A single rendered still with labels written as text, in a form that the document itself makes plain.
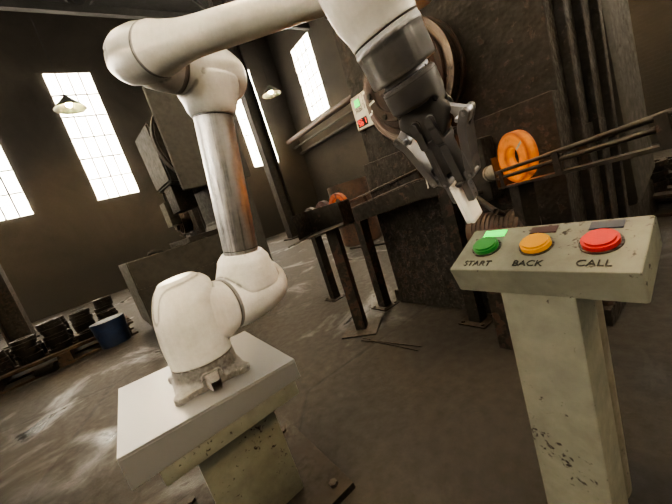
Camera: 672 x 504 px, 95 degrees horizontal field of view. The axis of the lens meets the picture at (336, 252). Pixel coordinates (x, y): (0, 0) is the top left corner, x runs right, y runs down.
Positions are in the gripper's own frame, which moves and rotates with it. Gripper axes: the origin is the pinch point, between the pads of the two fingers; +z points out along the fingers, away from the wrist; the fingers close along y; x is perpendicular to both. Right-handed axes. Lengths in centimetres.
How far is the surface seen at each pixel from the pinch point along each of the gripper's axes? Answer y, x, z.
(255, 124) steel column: 709, -397, -106
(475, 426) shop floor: 25, 7, 71
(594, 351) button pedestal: -12.2, 6.3, 24.7
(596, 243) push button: -14.8, 1.8, 8.5
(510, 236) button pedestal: -2.7, -2.4, 9.5
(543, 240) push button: -8.6, 0.5, 8.5
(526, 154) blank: 12, -51, 17
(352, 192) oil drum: 296, -215, 74
